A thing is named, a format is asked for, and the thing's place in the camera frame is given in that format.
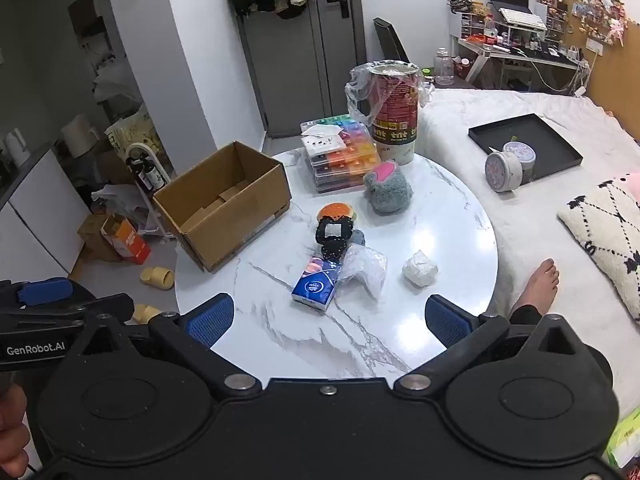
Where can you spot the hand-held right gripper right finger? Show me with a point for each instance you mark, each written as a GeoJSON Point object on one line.
{"type": "Point", "coordinates": [445, 322]}

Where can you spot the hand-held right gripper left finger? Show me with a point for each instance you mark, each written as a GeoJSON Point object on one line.
{"type": "Point", "coordinates": [210, 321]}

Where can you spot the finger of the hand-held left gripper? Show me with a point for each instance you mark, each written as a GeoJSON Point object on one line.
{"type": "Point", "coordinates": [45, 291]}
{"type": "Point", "coordinates": [110, 306]}

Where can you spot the white plastic bag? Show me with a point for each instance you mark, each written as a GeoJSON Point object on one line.
{"type": "Point", "coordinates": [420, 270]}

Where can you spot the clear plastic bag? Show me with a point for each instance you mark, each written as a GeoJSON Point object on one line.
{"type": "Point", "coordinates": [362, 267]}

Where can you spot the blue tissue packet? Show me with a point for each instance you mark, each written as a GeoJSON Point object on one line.
{"type": "Point", "coordinates": [315, 285]}

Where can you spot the denim scrunchie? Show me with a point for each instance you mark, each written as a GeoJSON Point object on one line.
{"type": "Point", "coordinates": [358, 237]}

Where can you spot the brown cardboard box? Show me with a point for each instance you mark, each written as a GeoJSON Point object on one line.
{"type": "Point", "coordinates": [235, 195]}

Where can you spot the person's left hand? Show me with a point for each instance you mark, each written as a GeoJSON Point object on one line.
{"type": "Point", "coordinates": [10, 425]}

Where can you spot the yellow slipper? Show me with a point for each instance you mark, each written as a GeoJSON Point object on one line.
{"type": "Point", "coordinates": [144, 313]}
{"type": "Point", "coordinates": [157, 276]}

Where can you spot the orange carton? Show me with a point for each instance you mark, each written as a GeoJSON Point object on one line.
{"type": "Point", "coordinates": [129, 242]}

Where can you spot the flattened brown cardboard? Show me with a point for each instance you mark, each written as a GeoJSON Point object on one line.
{"type": "Point", "coordinates": [91, 240]}

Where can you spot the white cabinet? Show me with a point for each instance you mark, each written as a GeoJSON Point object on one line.
{"type": "Point", "coordinates": [40, 215]}

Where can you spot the person's bare foot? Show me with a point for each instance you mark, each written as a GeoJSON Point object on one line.
{"type": "Point", "coordinates": [537, 287]}

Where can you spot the dark glass bottle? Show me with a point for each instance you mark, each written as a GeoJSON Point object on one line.
{"type": "Point", "coordinates": [149, 175]}

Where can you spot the white bed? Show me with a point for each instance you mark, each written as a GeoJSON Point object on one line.
{"type": "Point", "coordinates": [545, 225]}

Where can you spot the grey and pink plush toy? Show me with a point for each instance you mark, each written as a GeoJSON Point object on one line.
{"type": "Point", "coordinates": [390, 192]}

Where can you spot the white kettle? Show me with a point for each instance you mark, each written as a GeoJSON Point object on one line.
{"type": "Point", "coordinates": [16, 149]}

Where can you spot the hamburger plush toy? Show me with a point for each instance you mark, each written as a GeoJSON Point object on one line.
{"type": "Point", "coordinates": [337, 210]}

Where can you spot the white floor rack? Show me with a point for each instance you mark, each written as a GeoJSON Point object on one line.
{"type": "Point", "coordinates": [145, 150]}

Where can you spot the round floral tin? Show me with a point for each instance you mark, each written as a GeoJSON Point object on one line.
{"type": "Point", "coordinates": [502, 172]}
{"type": "Point", "coordinates": [521, 152]}

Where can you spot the colourful bead organizer box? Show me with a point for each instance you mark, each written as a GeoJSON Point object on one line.
{"type": "Point", "coordinates": [350, 132]}
{"type": "Point", "coordinates": [350, 165]}
{"type": "Point", "coordinates": [345, 182]}

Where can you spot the yellow patterned bag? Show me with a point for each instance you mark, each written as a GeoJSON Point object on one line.
{"type": "Point", "coordinates": [131, 132]}

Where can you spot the white diamond pattern pillow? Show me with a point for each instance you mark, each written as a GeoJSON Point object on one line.
{"type": "Point", "coordinates": [605, 230]}

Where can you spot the black tray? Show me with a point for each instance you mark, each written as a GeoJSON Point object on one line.
{"type": "Point", "coordinates": [530, 132]}

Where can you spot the white tissue with beads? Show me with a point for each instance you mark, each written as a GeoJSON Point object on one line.
{"type": "Point", "coordinates": [326, 147]}

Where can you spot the red cylindrical can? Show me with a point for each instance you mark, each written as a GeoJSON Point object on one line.
{"type": "Point", "coordinates": [395, 115]}

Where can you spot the green packet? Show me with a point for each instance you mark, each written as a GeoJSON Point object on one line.
{"type": "Point", "coordinates": [626, 440]}

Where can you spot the white plastic bags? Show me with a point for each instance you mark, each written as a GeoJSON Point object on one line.
{"type": "Point", "coordinates": [112, 86]}

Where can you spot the white paper slip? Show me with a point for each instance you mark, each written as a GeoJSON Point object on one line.
{"type": "Point", "coordinates": [320, 131]}

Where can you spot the clear plastic can liner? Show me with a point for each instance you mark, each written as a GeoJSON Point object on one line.
{"type": "Point", "coordinates": [357, 92]}

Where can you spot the clear plastic jar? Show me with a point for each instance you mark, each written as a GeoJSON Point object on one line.
{"type": "Point", "coordinates": [444, 69]}

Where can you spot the grey door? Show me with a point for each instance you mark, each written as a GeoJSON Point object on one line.
{"type": "Point", "coordinates": [295, 70]}

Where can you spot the white desk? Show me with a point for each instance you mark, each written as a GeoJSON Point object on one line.
{"type": "Point", "coordinates": [505, 52]}

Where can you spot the red label plastic bottle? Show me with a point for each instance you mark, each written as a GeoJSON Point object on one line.
{"type": "Point", "coordinates": [490, 31]}

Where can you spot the cork board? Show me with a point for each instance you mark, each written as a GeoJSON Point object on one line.
{"type": "Point", "coordinates": [617, 80]}

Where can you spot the small drawer organizer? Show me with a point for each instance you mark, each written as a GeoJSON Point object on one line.
{"type": "Point", "coordinates": [469, 24]}

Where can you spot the white keyboard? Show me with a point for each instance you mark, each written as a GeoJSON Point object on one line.
{"type": "Point", "coordinates": [524, 19]}

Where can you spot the row of small figurines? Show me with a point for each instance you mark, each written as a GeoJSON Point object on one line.
{"type": "Point", "coordinates": [600, 12]}

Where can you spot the white wall socket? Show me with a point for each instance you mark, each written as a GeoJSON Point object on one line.
{"type": "Point", "coordinates": [595, 45]}

